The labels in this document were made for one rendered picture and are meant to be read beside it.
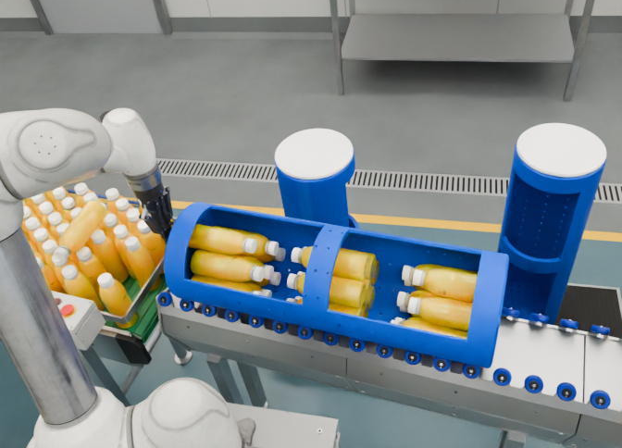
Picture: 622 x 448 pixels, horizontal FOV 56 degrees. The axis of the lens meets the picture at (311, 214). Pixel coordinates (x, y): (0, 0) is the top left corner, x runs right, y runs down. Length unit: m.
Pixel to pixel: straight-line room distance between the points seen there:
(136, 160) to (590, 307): 2.04
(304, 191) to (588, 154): 0.93
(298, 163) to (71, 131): 1.25
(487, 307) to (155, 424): 0.75
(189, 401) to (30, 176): 0.51
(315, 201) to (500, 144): 1.96
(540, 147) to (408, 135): 1.82
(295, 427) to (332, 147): 1.05
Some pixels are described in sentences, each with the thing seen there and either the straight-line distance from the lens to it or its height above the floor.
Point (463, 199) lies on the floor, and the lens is 3.40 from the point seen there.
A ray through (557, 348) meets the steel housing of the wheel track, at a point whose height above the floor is 0.93.
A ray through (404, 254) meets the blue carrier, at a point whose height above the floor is 1.08.
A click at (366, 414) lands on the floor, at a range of 2.60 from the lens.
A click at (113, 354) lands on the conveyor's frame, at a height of 0.78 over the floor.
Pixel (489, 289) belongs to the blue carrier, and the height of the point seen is 1.23.
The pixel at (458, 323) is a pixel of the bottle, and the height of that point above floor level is 1.12.
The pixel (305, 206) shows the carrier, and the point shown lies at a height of 0.90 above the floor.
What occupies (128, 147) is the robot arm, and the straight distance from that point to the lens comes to 1.46.
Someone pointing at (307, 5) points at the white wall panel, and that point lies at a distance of 4.96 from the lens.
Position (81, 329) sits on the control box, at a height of 1.07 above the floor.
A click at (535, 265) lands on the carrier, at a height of 0.60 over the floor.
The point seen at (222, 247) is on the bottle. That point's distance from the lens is 1.63.
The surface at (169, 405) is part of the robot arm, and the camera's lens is 1.17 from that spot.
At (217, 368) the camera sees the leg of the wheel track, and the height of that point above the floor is 0.59.
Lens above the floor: 2.32
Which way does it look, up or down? 44 degrees down
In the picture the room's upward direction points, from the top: 9 degrees counter-clockwise
